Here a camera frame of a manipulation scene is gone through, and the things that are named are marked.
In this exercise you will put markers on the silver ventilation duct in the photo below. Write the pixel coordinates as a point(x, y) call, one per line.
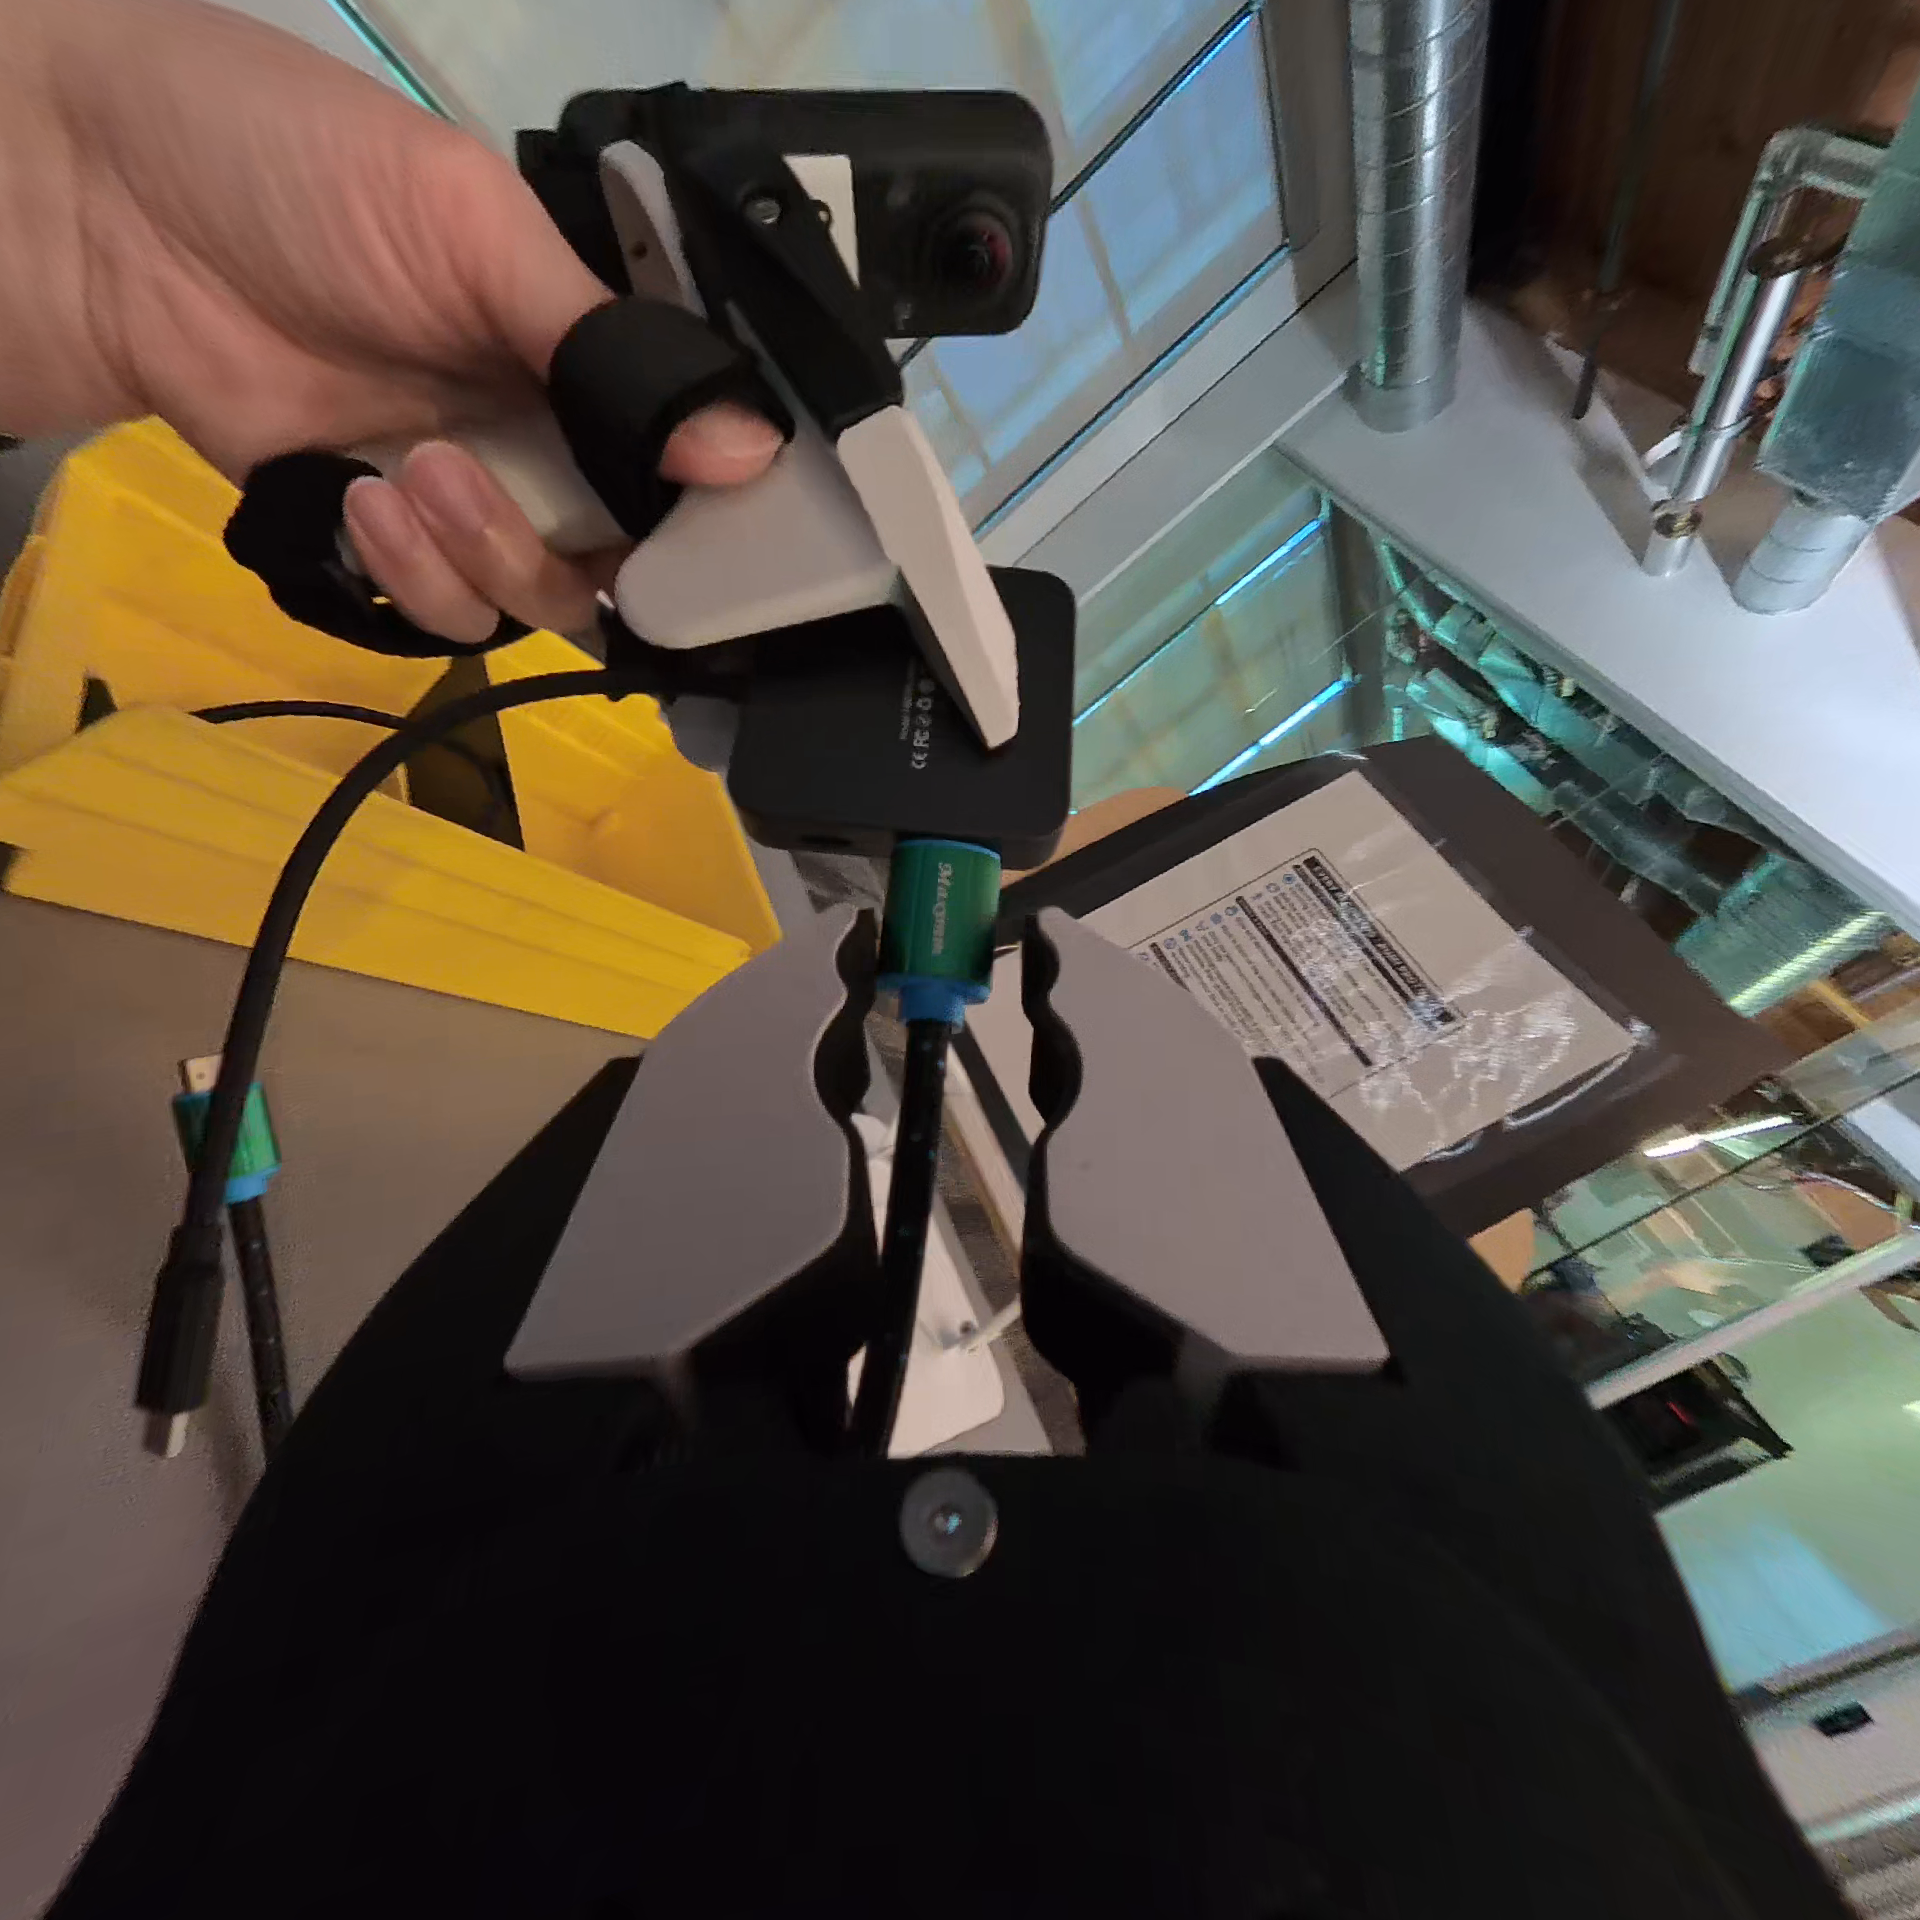
point(1418, 210)

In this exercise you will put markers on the yellow plastic bin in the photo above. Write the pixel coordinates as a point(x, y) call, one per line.
point(375, 931)

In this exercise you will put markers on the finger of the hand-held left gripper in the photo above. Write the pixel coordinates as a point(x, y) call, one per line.
point(944, 585)

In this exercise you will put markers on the black adapter hub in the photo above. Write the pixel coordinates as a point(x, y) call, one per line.
point(811, 779)

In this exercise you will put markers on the silver metal rod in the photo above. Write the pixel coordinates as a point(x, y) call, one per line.
point(1710, 435)

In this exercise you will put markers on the galvanised duct box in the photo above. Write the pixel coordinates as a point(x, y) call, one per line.
point(1853, 330)

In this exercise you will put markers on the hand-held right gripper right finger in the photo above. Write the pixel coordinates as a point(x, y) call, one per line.
point(1186, 1185)

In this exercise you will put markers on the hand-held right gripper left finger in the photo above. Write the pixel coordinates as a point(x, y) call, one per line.
point(706, 1170)

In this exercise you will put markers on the instruction sheet in clear holder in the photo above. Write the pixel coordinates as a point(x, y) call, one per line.
point(1350, 960)

